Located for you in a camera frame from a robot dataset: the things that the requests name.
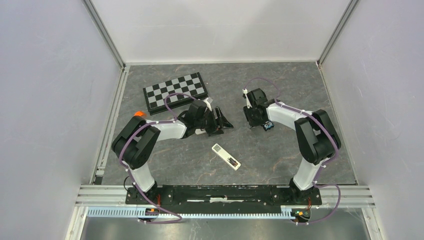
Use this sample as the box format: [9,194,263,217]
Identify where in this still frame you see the white toothed cable duct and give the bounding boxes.
[86,205,316,220]

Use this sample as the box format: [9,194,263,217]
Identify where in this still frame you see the black white chessboard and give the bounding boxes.
[143,72,209,115]

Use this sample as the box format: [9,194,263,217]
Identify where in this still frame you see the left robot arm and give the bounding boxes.
[111,100,234,204]

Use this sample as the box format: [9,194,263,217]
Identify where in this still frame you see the white remote with buttons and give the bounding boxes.
[195,129,207,135]

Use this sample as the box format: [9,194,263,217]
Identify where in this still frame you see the orange plastic cup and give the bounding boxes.
[133,111,146,117]

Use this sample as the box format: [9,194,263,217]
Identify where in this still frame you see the silver black AAA battery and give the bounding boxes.
[228,158,238,167]

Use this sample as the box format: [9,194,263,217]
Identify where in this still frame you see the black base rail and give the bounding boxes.
[125,185,323,214]

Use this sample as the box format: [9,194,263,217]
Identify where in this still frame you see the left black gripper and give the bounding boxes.
[195,106,233,137]

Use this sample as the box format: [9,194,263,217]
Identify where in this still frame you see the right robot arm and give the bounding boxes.
[243,88,341,204]

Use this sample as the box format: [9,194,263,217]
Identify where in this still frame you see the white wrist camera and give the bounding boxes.
[202,97,213,112]
[242,88,252,109]

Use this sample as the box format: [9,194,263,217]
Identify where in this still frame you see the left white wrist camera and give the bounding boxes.
[202,97,213,112]

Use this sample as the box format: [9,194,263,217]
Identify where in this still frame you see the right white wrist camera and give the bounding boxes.
[242,88,252,109]

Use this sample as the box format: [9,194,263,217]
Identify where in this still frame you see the slim white remote control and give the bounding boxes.
[211,143,241,171]

